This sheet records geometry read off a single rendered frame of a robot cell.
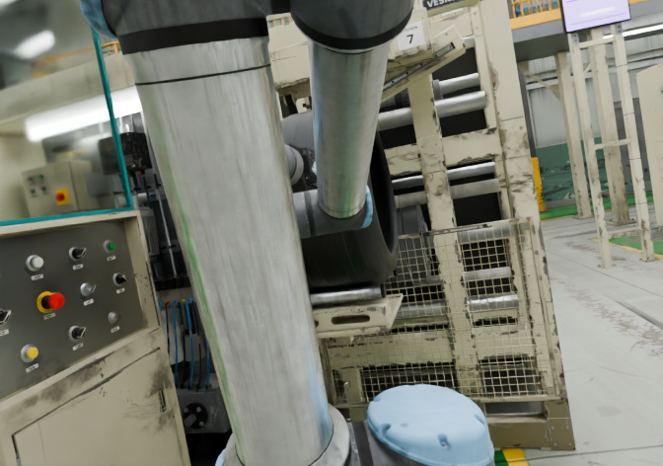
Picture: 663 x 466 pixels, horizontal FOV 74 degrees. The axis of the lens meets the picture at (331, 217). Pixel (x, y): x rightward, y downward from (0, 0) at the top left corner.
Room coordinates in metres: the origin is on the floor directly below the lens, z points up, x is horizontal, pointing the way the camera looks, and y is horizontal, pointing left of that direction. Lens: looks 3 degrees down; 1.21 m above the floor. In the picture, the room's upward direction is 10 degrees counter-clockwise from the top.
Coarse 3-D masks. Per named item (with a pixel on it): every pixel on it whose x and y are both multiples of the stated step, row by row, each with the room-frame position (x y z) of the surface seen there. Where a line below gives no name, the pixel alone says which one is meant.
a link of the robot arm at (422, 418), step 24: (384, 408) 0.55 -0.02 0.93; (408, 408) 0.55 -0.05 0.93; (432, 408) 0.55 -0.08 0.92; (456, 408) 0.54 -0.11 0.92; (360, 432) 0.54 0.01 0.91; (384, 432) 0.51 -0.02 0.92; (408, 432) 0.49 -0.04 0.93; (432, 432) 0.49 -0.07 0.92; (456, 432) 0.49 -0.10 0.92; (480, 432) 0.50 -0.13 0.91; (360, 456) 0.51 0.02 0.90; (384, 456) 0.50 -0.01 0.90; (408, 456) 0.48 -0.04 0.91; (432, 456) 0.48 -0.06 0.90; (456, 456) 0.48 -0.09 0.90; (480, 456) 0.49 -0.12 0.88
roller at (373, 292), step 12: (336, 288) 1.35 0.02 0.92; (348, 288) 1.33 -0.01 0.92; (360, 288) 1.31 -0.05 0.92; (372, 288) 1.30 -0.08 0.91; (384, 288) 1.30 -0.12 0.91; (312, 300) 1.35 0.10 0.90; (324, 300) 1.34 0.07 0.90; (336, 300) 1.33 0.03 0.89; (348, 300) 1.32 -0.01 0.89; (360, 300) 1.32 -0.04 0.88
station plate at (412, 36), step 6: (408, 24) 1.56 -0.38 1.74; (414, 24) 1.55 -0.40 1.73; (420, 24) 1.55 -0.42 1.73; (408, 30) 1.56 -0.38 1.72; (414, 30) 1.55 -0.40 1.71; (420, 30) 1.55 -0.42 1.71; (402, 36) 1.57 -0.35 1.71; (408, 36) 1.56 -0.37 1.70; (414, 36) 1.55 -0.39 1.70; (420, 36) 1.55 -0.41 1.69; (402, 42) 1.57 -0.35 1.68; (408, 42) 1.56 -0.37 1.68; (414, 42) 1.56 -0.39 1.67; (420, 42) 1.55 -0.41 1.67; (402, 48) 1.57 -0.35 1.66
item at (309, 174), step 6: (288, 144) 0.99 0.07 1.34; (300, 150) 1.04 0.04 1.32; (306, 150) 1.04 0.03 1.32; (312, 150) 1.08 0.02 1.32; (306, 156) 1.04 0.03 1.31; (312, 156) 1.08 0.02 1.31; (306, 162) 1.04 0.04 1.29; (306, 168) 1.04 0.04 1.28; (306, 174) 1.04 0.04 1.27; (312, 174) 1.05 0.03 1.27; (306, 180) 1.04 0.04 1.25; (312, 180) 1.05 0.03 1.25
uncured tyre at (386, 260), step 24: (288, 120) 1.35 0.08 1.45; (312, 120) 1.30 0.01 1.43; (312, 144) 1.23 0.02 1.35; (384, 168) 1.62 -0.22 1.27; (384, 192) 1.69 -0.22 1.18; (384, 216) 1.69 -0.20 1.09; (312, 240) 1.21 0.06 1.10; (336, 240) 1.19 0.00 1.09; (360, 240) 1.19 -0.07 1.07; (384, 240) 1.28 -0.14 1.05; (312, 264) 1.25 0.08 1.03; (336, 264) 1.24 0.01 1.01; (360, 264) 1.23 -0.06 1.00; (384, 264) 1.29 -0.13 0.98; (312, 288) 1.36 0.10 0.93
